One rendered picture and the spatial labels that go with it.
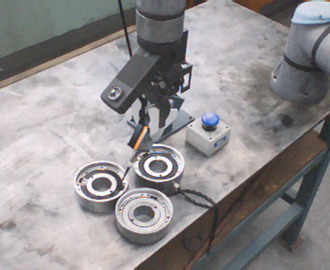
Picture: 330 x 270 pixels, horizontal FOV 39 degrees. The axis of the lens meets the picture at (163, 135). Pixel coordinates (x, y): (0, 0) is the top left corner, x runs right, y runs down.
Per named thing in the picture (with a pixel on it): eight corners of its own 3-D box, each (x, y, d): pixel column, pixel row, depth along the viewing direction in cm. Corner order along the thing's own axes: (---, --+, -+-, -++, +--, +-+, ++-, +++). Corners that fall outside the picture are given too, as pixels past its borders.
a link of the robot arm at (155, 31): (160, 26, 67) (123, 6, 71) (159, 53, 70) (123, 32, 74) (195, 10, 71) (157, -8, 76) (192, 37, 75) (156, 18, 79)
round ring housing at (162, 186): (121, 173, 97) (121, 158, 94) (160, 151, 102) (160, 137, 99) (154, 203, 91) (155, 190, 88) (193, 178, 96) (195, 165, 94)
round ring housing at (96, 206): (67, 210, 89) (66, 195, 86) (84, 170, 96) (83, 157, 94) (121, 219, 88) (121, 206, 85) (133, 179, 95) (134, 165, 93)
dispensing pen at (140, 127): (107, 182, 88) (145, 104, 84) (120, 182, 92) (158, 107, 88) (114, 189, 87) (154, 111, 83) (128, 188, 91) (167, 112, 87)
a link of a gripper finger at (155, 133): (182, 136, 88) (182, 94, 82) (160, 150, 85) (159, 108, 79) (171, 128, 90) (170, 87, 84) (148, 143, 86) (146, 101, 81)
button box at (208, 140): (208, 157, 101) (211, 141, 98) (185, 141, 105) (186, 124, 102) (231, 141, 106) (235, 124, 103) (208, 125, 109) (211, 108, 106)
